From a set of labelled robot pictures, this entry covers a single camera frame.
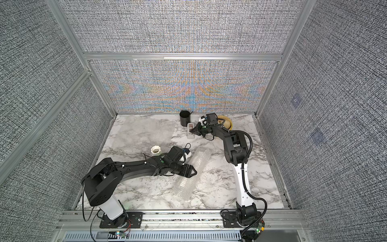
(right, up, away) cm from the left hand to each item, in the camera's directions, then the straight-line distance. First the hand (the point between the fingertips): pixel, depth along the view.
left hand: (193, 172), depth 85 cm
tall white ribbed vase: (+3, +8, +1) cm, 8 cm away
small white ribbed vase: (-21, +13, -3) cm, 25 cm away
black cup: (-6, +32, +24) cm, 41 cm away
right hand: (-3, +26, +19) cm, 32 cm away
